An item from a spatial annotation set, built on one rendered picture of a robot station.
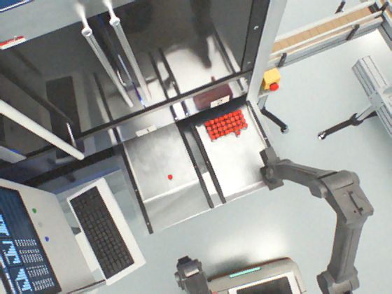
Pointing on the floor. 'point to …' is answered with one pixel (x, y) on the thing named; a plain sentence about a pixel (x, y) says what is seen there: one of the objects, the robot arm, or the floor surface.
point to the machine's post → (265, 45)
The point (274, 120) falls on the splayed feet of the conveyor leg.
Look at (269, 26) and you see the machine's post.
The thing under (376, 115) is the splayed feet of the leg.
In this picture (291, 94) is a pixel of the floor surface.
